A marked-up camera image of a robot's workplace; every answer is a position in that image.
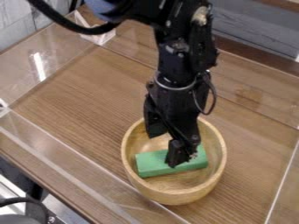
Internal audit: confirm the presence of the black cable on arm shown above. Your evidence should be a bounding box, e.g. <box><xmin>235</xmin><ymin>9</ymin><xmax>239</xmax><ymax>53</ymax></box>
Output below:
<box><xmin>26</xmin><ymin>0</ymin><xmax>122</xmax><ymax>36</ymax></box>

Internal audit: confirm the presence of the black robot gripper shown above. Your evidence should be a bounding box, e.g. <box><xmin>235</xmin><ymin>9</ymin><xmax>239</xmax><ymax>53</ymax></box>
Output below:
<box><xmin>145</xmin><ymin>73</ymin><xmax>213</xmax><ymax>168</ymax></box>

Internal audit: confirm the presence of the green rectangular block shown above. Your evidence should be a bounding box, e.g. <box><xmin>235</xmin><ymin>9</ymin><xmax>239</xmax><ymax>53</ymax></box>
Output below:
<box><xmin>135</xmin><ymin>145</ymin><xmax>210</xmax><ymax>179</ymax></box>

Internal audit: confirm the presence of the black metal frame corner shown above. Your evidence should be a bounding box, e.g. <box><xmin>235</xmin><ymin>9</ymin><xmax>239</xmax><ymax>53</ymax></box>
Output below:
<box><xmin>25</xmin><ymin>195</ymin><xmax>67</xmax><ymax>224</ymax></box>

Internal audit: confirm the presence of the brown wooden bowl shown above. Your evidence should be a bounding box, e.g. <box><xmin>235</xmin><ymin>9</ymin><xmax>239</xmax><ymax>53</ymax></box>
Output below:
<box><xmin>121</xmin><ymin>119</ymin><xmax>227</xmax><ymax>206</ymax></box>

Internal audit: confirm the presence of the clear acrylic corner bracket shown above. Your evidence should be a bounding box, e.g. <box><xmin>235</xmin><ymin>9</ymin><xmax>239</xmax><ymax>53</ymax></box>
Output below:
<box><xmin>74</xmin><ymin>10</ymin><xmax>117</xmax><ymax>46</ymax></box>

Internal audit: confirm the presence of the black cable bottom left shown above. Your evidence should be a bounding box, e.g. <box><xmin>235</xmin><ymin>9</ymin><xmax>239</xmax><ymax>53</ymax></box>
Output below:
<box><xmin>0</xmin><ymin>196</ymin><xmax>49</xmax><ymax>224</ymax></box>

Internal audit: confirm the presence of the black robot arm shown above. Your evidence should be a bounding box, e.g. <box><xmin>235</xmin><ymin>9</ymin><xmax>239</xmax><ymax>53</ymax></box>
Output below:
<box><xmin>86</xmin><ymin>0</ymin><xmax>219</xmax><ymax>167</ymax></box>

